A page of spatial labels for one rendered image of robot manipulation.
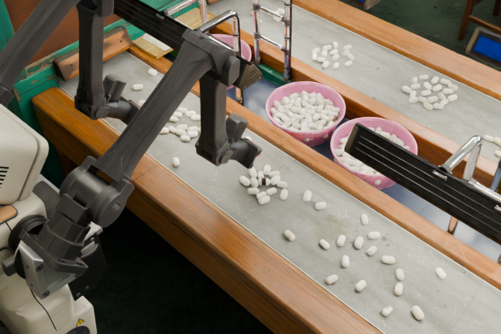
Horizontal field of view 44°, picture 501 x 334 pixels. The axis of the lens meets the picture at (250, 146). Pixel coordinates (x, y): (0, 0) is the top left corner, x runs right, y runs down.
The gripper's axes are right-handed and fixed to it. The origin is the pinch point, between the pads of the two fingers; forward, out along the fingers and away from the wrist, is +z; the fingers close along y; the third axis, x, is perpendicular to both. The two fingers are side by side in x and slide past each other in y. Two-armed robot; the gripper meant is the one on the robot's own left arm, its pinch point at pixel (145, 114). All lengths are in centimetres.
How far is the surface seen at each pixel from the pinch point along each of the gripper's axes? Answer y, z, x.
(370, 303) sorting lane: -92, 4, 7
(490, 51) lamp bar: -77, 35, -64
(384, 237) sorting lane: -82, 18, -6
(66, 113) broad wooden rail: 25.2, -7.6, 13.4
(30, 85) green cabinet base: 42.6, -11.9, 11.7
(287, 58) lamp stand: -13, 41, -35
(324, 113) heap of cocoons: -36, 40, -25
